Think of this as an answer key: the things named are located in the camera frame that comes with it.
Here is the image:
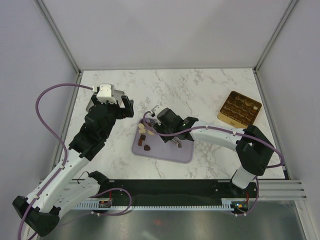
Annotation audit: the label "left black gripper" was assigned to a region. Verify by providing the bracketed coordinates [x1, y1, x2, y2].
[92, 95, 134, 140]

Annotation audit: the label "metal tongs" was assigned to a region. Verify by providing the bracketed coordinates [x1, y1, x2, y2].
[147, 119, 182, 148]

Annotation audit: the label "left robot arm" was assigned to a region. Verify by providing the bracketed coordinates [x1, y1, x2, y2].
[12, 95, 134, 237]

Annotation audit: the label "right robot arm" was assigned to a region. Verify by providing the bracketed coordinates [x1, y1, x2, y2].
[151, 105, 275, 198]

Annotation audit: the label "dark square chocolate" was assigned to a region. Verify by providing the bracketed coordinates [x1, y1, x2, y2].
[140, 134, 146, 141]

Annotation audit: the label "white flat oval chocolate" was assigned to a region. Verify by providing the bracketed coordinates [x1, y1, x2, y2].
[138, 123, 145, 129]

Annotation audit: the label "dark heart chocolate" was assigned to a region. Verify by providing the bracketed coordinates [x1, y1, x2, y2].
[143, 144, 151, 151]

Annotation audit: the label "brown bar chocolate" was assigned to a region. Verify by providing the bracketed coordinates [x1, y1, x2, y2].
[138, 138, 144, 147]

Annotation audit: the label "gold chocolate box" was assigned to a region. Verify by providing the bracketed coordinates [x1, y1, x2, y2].
[217, 91, 262, 128]

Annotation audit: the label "silver metal tray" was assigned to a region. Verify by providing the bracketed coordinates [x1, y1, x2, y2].
[86, 90, 125, 112]

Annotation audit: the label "lavender plastic tray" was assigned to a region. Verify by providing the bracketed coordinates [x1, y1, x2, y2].
[132, 127, 194, 164]

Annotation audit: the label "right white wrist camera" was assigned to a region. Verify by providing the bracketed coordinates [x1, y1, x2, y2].
[150, 105, 164, 118]

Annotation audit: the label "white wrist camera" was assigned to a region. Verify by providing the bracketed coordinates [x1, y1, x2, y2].
[150, 105, 164, 118]
[91, 83, 117, 104]

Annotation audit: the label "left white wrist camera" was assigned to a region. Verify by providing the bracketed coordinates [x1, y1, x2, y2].
[91, 83, 117, 104]

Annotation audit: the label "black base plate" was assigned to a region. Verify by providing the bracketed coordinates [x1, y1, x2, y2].
[101, 179, 257, 206]

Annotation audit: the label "left aluminium frame post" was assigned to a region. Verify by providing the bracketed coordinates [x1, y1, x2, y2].
[34, 0, 83, 76]

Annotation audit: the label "aluminium frame post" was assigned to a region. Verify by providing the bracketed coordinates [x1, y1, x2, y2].
[34, 0, 83, 76]
[252, 0, 305, 73]

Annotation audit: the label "white cable duct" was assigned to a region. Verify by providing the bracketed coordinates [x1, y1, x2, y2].
[74, 199, 234, 211]

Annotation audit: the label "right aluminium frame post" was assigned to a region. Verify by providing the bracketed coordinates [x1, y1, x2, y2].
[252, 0, 305, 73]

